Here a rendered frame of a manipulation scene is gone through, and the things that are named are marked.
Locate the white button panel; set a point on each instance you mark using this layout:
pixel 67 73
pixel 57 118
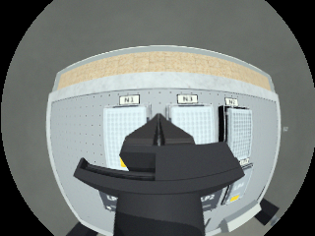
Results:
pixel 236 219

